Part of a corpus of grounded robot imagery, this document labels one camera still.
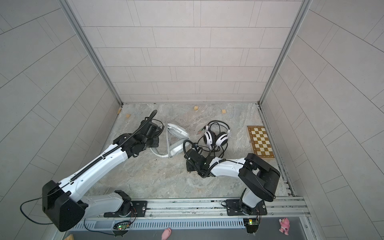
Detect wooden chessboard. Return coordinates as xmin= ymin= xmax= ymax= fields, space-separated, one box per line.
xmin=247 ymin=126 xmax=275 ymax=159

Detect black and white headphones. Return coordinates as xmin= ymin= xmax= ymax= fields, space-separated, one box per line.
xmin=198 ymin=120 xmax=231 ymax=158

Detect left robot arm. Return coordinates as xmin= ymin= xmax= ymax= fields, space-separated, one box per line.
xmin=40 ymin=110 xmax=164 ymax=232

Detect left circuit board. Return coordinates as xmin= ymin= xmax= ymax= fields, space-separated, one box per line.
xmin=113 ymin=221 xmax=132 ymax=231

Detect right circuit board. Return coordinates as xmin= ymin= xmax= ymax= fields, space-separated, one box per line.
xmin=243 ymin=219 xmax=260 ymax=234

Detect pink plush toy right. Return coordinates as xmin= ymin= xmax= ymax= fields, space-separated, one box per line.
xmin=279 ymin=218 xmax=290 ymax=236

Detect pink plush toy centre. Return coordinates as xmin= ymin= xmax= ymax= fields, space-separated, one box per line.
xmin=161 ymin=228 xmax=172 ymax=240

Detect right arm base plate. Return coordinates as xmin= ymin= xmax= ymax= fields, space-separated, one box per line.
xmin=221 ymin=199 xmax=268 ymax=216

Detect wooden piece bottom left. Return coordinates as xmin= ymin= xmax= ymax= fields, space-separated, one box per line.
xmin=64 ymin=234 xmax=75 ymax=240

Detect circuit board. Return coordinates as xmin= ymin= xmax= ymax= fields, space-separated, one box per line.
xmin=243 ymin=219 xmax=260 ymax=234
xmin=113 ymin=221 xmax=132 ymax=231

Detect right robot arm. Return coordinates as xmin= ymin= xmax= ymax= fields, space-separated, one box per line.
xmin=183 ymin=140 xmax=281 ymax=216

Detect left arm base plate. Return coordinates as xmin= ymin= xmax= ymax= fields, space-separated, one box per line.
xmin=104 ymin=201 xmax=148 ymax=218

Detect pink plush toy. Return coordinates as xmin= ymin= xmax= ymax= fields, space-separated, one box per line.
xmin=161 ymin=228 xmax=172 ymax=240
xmin=279 ymin=218 xmax=290 ymax=236

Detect aluminium mounting rail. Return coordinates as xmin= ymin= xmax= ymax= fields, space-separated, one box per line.
xmin=56 ymin=196 xmax=310 ymax=221

